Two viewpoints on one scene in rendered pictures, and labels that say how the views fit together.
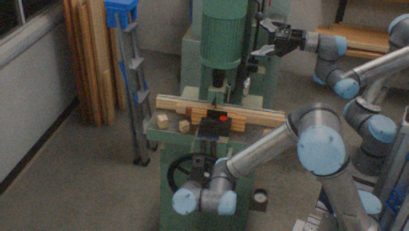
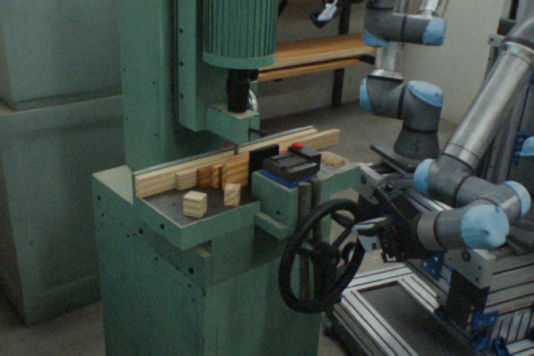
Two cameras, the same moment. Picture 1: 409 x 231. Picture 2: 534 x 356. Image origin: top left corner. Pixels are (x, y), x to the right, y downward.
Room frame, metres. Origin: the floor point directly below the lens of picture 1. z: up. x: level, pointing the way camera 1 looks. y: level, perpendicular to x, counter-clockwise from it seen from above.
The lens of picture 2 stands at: (0.63, 0.99, 1.55)
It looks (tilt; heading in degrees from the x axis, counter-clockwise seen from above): 24 degrees down; 310
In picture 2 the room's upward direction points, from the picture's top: 3 degrees clockwise
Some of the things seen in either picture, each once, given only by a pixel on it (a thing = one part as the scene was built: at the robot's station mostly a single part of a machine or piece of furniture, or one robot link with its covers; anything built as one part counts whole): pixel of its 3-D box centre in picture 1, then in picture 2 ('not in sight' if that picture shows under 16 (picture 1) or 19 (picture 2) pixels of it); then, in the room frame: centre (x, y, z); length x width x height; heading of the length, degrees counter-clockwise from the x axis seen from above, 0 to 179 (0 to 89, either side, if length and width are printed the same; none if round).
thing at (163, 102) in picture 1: (219, 110); (236, 159); (1.64, -0.08, 0.93); 0.60 x 0.02 x 0.05; 83
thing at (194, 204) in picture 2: (162, 121); (195, 204); (1.52, 0.17, 0.92); 0.04 x 0.04 x 0.04; 24
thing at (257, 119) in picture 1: (237, 116); (265, 156); (1.60, -0.16, 0.92); 0.58 x 0.02 x 0.04; 83
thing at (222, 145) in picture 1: (212, 139); (290, 191); (1.42, -0.05, 0.92); 0.15 x 0.13 x 0.09; 83
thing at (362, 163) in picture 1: (372, 156); (418, 137); (1.45, -0.76, 0.87); 0.15 x 0.15 x 0.10
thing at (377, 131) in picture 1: (378, 134); (421, 104); (1.46, -0.76, 0.98); 0.13 x 0.12 x 0.14; 19
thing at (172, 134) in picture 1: (214, 136); (266, 195); (1.51, -0.06, 0.87); 0.61 x 0.30 x 0.06; 83
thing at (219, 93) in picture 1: (218, 91); (232, 124); (1.64, -0.06, 1.03); 0.14 x 0.07 x 0.09; 173
